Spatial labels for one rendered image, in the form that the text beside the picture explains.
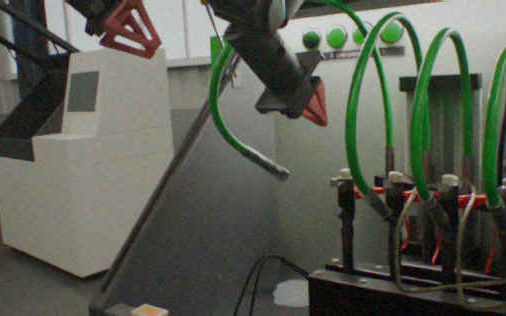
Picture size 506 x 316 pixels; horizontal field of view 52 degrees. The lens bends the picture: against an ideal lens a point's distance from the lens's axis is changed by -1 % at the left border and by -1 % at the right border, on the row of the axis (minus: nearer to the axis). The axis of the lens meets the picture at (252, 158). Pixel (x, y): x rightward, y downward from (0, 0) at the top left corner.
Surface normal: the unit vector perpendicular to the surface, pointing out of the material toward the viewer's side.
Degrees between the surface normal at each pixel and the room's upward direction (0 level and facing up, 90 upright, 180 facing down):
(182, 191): 90
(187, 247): 90
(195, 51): 90
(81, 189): 90
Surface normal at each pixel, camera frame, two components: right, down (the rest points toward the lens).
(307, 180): -0.57, 0.16
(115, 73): 0.73, 0.07
